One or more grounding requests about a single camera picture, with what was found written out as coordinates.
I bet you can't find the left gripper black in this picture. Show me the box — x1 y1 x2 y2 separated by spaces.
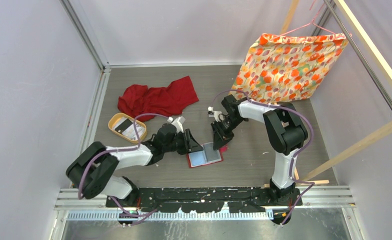
162 128 203 155

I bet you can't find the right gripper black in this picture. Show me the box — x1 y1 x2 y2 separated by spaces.
211 115 245 150

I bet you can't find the red card holder wallet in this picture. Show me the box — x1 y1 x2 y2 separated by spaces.
187 142 228 169

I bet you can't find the white VIP card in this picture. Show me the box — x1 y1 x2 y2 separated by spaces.
122 124 146 141

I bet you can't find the yellow oval tray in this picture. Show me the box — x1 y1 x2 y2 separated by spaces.
107 112 147 144

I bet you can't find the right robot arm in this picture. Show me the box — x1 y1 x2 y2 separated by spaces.
207 95 309 205

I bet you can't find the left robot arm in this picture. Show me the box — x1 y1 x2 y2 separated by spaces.
65 123 204 207

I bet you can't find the red cloth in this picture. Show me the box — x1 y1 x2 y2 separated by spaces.
117 76 199 118

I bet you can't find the floral fabric bag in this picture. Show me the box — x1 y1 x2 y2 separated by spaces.
231 33 349 103

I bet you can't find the pink clothes hanger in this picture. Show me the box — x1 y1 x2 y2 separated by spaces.
279 0 353 37

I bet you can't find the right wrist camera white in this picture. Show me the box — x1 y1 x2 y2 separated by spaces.
207 106 225 122

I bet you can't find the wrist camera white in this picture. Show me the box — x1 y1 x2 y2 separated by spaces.
167 116 186 133
207 106 225 122

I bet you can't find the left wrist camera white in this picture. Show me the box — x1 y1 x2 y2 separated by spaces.
167 116 186 133

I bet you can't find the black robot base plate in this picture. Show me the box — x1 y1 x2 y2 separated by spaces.
105 186 300 214

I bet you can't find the aluminium frame rail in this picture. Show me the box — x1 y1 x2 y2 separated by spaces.
53 0 392 240

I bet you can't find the wooden frame rack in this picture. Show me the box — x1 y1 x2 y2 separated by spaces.
279 0 392 189

